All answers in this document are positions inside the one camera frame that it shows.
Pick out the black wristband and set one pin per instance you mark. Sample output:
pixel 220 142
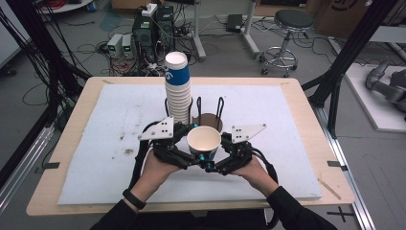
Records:
pixel 134 198

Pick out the white round table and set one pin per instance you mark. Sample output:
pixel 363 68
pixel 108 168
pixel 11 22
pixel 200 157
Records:
pixel 70 6

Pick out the white platform board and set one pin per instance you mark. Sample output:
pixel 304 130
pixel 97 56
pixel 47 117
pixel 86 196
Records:
pixel 376 115

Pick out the light wooden table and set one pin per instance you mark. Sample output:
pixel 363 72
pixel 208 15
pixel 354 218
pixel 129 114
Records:
pixel 48 191

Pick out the thin wooden stick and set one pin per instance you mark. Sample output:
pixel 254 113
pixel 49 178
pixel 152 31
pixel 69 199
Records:
pixel 328 188

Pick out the stack of white paper cups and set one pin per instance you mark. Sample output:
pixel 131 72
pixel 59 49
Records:
pixel 178 96

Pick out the black frame post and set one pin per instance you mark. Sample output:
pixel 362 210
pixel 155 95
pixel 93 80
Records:
pixel 351 54

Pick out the grey power supply unit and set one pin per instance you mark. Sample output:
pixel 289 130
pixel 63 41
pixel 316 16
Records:
pixel 114 44
pixel 127 46

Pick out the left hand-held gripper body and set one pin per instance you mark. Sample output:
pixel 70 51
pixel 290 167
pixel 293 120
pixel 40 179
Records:
pixel 161 131

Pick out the single paper cup blue band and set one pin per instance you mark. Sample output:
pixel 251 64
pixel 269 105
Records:
pixel 204 140

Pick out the person's right hand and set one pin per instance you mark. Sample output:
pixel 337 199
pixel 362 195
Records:
pixel 255 175

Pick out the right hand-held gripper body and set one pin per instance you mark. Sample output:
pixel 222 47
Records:
pixel 242 150

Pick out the black tape strip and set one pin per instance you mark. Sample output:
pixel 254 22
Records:
pixel 51 165
pixel 335 164

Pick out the white power strip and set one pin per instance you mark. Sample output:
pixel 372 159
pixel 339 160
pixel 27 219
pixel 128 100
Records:
pixel 149 9

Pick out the black round stool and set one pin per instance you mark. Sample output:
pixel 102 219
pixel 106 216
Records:
pixel 293 19

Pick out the white foam mat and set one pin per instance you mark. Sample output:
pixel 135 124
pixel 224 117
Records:
pixel 95 159

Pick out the aluminium rail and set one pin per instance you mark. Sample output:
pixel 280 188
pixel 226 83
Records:
pixel 22 166
pixel 351 179

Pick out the black computer tower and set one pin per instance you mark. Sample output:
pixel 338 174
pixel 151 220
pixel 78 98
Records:
pixel 165 25
pixel 145 35

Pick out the grey desk leg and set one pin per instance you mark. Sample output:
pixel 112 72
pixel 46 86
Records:
pixel 198 35
pixel 249 32

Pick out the cardboard box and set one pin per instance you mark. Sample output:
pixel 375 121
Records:
pixel 344 16

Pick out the black box on floor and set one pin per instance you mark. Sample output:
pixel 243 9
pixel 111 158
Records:
pixel 234 23

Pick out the person's left hand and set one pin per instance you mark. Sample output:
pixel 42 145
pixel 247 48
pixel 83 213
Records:
pixel 153 175

